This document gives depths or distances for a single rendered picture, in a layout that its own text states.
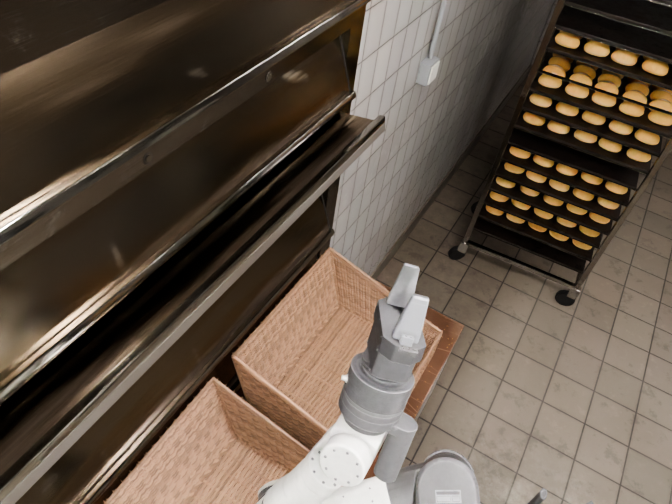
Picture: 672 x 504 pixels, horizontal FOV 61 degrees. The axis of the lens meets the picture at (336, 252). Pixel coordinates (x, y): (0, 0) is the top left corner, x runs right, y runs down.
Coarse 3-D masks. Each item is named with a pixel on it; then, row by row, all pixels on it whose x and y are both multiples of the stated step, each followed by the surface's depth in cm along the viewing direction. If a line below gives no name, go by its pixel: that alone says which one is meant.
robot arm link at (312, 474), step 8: (328, 432) 86; (320, 440) 86; (328, 440) 86; (312, 448) 86; (320, 448) 85; (312, 456) 84; (304, 464) 83; (312, 464) 83; (304, 472) 83; (312, 472) 82; (320, 472) 82; (304, 480) 82; (312, 480) 82; (320, 480) 81; (328, 480) 82; (312, 488) 82; (320, 488) 81; (328, 488) 81; (336, 488) 82
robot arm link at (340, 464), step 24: (336, 432) 77; (360, 432) 76; (384, 432) 77; (408, 432) 75; (336, 456) 75; (360, 456) 74; (384, 456) 78; (336, 480) 76; (360, 480) 74; (384, 480) 78
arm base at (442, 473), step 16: (432, 464) 88; (448, 464) 88; (464, 464) 88; (416, 480) 89; (432, 480) 88; (448, 480) 87; (464, 480) 87; (416, 496) 88; (432, 496) 87; (448, 496) 87; (464, 496) 86
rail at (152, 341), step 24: (384, 120) 152; (360, 144) 144; (336, 168) 136; (312, 192) 129; (288, 216) 123; (264, 240) 118; (240, 264) 113; (72, 408) 87; (48, 432) 84; (24, 456) 81; (0, 480) 79
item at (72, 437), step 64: (320, 128) 152; (384, 128) 154; (256, 192) 131; (320, 192) 133; (192, 256) 115; (256, 256) 117; (128, 320) 103; (192, 320) 104; (64, 384) 93; (128, 384) 94; (0, 448) 85; (64, 448) 86
